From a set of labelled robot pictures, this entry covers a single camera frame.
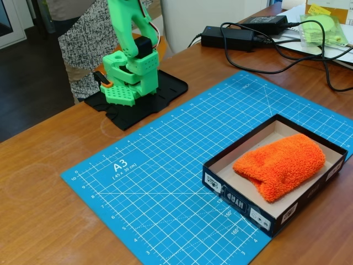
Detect orange terry cloth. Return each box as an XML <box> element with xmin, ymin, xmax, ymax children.
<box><xmin>232</xmin><ymin>133</ymin><xmax>327</xmax><ymax>204</ymax></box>

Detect blue A3 cutting mat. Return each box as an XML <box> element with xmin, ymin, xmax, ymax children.
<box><xmin>60</xmin><ymin>70</ymin><xmax>353</xmax><ymax>265</ymax></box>

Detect orange and black table clamp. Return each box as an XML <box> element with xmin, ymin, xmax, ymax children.
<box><xmin>93</xmin><ymin>71</ymin><xmax>113</xmax><ymax>89</ymax></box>

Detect black cardboard box, white inside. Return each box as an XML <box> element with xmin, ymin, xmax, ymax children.
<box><xmin>202</xmin><ymin>114</ymin><xmax>348</xmax><ymax>239</ymax></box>

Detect large black power adapter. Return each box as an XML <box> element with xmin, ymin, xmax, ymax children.
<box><xmin>200</xmin><ymin>25</ymin><xmax>256</xmax><ymax>52</ymax></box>

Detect person in speckled clothing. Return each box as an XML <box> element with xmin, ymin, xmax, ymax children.
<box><xmin>45</xmin><ymin>0</ymin><xmax>169</xmax><ymax>103</ymax></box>

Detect flat black power adapter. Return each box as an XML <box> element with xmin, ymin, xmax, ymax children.
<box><xmin>241</xmin><ymin>15</ymin><xmax>288</xmax><ymax>35</ymax></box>

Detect white paper sheets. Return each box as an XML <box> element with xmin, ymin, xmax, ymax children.
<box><xmin>271</xmin><ymin>9</ymin><xmax>353</xmax><ymax>70</ymax></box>

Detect clear bag with green parts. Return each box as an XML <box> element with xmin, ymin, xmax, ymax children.
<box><xmin>299</xmin><ymin>13</ymin><xmax>350</xmax><ymax>53</ymax></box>

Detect yellow sticky note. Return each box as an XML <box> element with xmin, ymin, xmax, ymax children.
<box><xmin>308</xmin><ymin>3</ymin><xmax>331</xmax><ymax>16</ymax></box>

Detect white framed glass door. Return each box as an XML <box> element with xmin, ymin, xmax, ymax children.
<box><xmin>0</xmin><ymin>0</ymin><xmax>27</xmax><ymax>50</ymax></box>

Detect brown cardboard envelope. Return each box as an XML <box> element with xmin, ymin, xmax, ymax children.
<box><xmin>304</xmin><ymin>0</ymin><xmax>353</xmax><ymax>25</ymax></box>

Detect black plastic base plate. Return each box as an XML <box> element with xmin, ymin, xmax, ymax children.
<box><xmin>84</xmin><ymin>68</ymin><xmax>189</xmax><ymax>131</ymax></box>

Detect black looped power cable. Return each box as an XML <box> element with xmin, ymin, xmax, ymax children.
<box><xmin>220</xmin><ymin>21</ymin><xmax>353</xmax><ymax>75</ymax></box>

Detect red white black servo wire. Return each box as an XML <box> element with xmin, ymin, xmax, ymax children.
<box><xmin>137</xmin><ymin>0</ymin><xmax>162</xmax><ymax>48</ymax></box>

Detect black thin power cable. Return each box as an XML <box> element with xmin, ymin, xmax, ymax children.
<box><xmin>286</xmin><ymin>20</ymin><xmax>353</xmax><ymax>92</ymax></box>

